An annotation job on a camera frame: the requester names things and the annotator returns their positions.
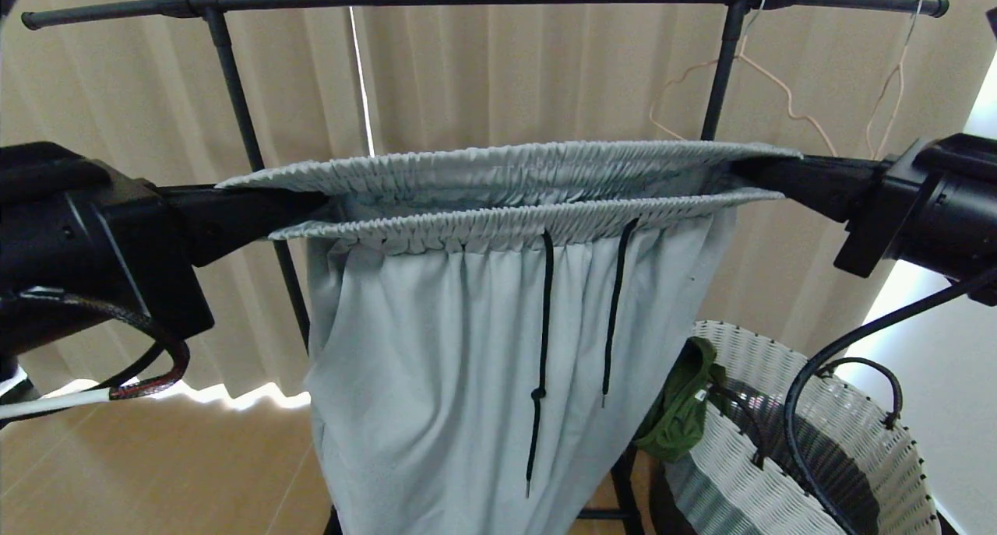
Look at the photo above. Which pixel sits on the pink clothes hanger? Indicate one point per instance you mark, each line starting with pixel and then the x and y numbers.
pixel 791 107
pixel 901 91

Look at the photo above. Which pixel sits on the white laundry basket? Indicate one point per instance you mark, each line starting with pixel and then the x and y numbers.
pixel 724 488

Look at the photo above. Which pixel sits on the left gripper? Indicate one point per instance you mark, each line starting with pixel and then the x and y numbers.
pixel 93 239

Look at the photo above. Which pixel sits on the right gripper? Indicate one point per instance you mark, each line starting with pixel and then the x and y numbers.
pixel 935 208

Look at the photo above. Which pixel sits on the beige curtain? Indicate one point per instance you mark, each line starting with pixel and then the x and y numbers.
pixel 506 75

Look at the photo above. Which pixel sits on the green garment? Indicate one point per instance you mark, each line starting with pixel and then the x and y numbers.
pixel 678 418

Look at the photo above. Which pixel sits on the pale grey shorts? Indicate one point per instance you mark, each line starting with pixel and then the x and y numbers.
pixel 467 364

